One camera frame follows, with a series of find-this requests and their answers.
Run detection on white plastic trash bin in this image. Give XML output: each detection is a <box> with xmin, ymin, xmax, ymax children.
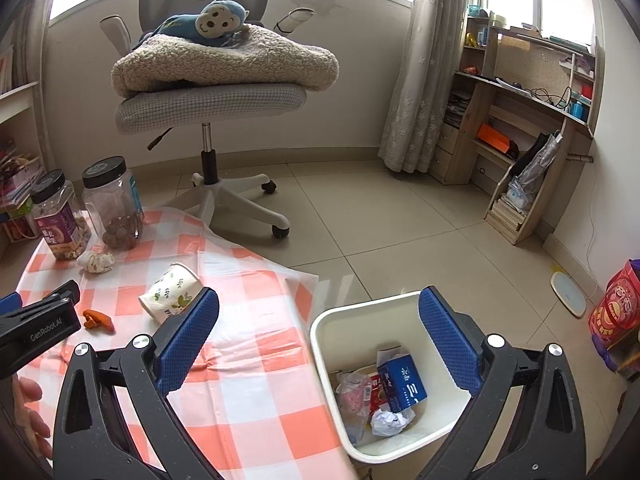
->
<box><xmin>309</xmin><ymin>292</ymin><xmax>473</xmax><ymax>464</ymax></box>

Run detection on blue monkey plush toy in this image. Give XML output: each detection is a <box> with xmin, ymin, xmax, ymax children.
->
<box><xmin>140</xmin><ymin>0</ymin><xmax>252</xmax><ymax>48</ymax></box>

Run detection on black cables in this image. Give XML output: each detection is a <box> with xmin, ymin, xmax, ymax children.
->
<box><xmin>522</xmin><ymin>87</ymin><xmax>571</xmax><ymax>107</ymax></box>

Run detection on beige lace curtain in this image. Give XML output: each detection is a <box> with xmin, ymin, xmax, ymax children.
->
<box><xmin>377</xmin><ymin>0</ymin><xmax>476</xmax><ymax>175</ymax></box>

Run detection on grey mesh office chair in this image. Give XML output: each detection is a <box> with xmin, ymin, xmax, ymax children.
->
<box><xmin>100</xmin><ymin>0</ymin><xmax>315</xmax><ymax>239</ymax></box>

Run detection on orange flat box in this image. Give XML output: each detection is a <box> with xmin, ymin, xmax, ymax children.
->
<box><xmin>476</xmin><ymin>123</ymin><xmax>519</xmax><ymax>157</ymax></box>

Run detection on white paper ball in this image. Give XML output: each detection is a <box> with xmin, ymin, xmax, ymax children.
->
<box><xmin>370</xmin><ymin>407</ymin><xmax>417</xmax><ymax>438</ymax></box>

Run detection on clear plastic wrapper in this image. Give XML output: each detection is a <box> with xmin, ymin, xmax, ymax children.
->
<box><xmin>334</xmin><ymin>370</ymin><xmax>376</xmax><ymax>445</ymax></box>

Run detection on stack of magazines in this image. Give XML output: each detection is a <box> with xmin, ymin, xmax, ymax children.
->
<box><xmin>445</xmin><ymin>91</ymin><xmax>471</xmax><ymax>129</ymax></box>

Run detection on white bookshelf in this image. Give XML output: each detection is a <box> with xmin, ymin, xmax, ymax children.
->
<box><xmin>0</xmin><ymin>80</ymin><xmax>43</xmax><ymax>171</ymax></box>

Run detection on orange peel piece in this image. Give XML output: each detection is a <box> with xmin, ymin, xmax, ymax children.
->
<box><xmin>82</xmin><ymin>310</ymin><xmax>116</xmax><ymax>334</ymax></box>

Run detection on red snack packet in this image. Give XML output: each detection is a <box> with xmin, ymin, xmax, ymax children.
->
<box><xmin>367</xmin><ymin>372</ymin><xmax>396</xmax><ymax>411</ymax></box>

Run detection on pale blue bathroom scale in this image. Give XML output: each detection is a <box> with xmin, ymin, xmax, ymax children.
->
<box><xmin>550</xmin><ymin>270</ymin><xmax>587</xmax><ymax>318</ymax></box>

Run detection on beige fleece blanket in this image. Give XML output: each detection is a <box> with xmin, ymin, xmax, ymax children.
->
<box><xmin>111</xmin><ymin>25</ymin><xmax>340</xmax><ymax>98</ymax></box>

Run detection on blue carton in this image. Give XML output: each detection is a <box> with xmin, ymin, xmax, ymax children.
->
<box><xmin>376</xmin><ymin>352</ymin><xmax>429</xmax><ymax>413</ymax></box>

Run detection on red gift bag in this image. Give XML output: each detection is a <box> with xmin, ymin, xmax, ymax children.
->
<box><xmin>587</xmin><ymin>259</ymin><xmax>640</xmax><ymax>373</ymax></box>

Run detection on grey folded umbrella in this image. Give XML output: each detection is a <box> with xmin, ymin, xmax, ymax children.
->
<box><xmin>517</xmin><ymin>130</ymin><xmax>564</xmax><ymax>184</ymax></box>

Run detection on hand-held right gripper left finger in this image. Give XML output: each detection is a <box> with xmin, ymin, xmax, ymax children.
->
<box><xmin>51</xmin><ymin>286</ymin><xmax>236</xmax><ymax>480</ymax></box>

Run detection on leaf print paper cup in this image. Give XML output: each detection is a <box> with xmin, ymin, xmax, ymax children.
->
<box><xmin>138</xmin><ymin>262</ymin><xmax>203</xmax><ymax>324</ymax></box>

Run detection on light wooden desk with shelves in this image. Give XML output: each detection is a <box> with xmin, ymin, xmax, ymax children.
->
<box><xmin>429</xmin><ymin>7</ymin><xmax>601</xmax><ymax>246</ymax></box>

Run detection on pile of colourful books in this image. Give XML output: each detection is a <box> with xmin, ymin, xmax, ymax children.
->
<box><xmin>0</xmin><ymin>140</ymin><xmax>47</xmax><ymax>242</ymax></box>

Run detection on crumpled white tissue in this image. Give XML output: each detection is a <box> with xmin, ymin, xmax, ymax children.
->
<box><xmin>76</xmin><ymin>249</ymin><xmax>116</xmax><ymax>275</ymax></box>

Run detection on orange white checkered tablecloth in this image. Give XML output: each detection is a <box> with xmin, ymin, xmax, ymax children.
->
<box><xmin>15</xmin><ymin>207</ymin><xmax>358</xmax><ymax>480</ymax></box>

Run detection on white plastic bag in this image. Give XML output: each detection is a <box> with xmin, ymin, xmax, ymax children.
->
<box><xmin>506</xmin><ymin>175</ymin><xmax>543</xmax><ymax>211</ymax></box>

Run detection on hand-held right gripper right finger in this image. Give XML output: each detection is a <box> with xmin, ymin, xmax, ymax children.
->
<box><xmin>415</xmin><ymin>286</ymin><xmax>587</xmax><ymax>480</ymax></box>

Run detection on clear jar with brown nuts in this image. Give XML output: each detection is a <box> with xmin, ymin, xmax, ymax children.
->
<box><xmin>81</xmin><ymin>156</ymin><xmax>146</xmax><ymax>251</ymax></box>

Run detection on purple label snack jar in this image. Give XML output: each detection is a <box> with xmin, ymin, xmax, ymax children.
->
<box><xmin>31</xmin><ymin>169</ymin><xmax>93</xmax><ymax>262</ymax></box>

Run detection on stack of books in desk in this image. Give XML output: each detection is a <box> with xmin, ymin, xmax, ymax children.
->
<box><xmin>487</xmin><ymin>195</ymin><xmax>528</xmax><ymax>234</ymax></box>

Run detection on person's left hand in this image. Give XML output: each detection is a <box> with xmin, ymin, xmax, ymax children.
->
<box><xmin>12</xmin><ymin>377</ymin><xmax>54</xmax><ymax>461</ymax></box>

